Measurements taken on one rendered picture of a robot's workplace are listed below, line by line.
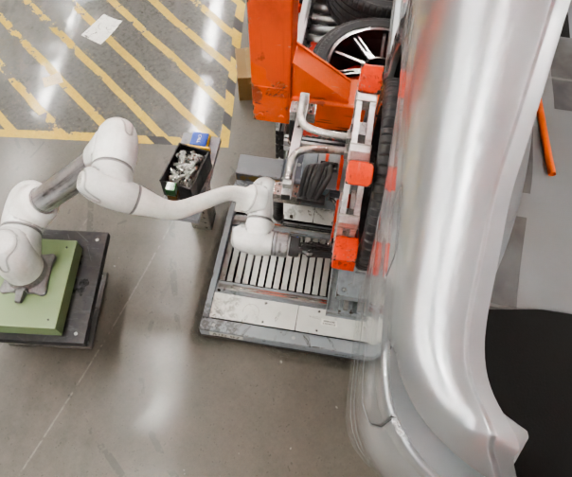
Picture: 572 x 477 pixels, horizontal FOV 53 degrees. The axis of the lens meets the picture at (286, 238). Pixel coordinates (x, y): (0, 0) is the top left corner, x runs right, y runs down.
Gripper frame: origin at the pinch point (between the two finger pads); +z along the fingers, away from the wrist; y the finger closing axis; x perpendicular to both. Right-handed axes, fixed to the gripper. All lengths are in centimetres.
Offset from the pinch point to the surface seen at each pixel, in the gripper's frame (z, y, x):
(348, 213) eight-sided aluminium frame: -1.8, 26.8, 22.0
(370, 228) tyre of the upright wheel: 5.1, 31.3, 19.5
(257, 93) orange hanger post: -44, -40, 49
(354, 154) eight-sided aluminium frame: -3.0, 27.1, 40.1
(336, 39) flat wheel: -16, -95, 76
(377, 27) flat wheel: 2, -102, 83
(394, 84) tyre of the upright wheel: 6, 12, 61
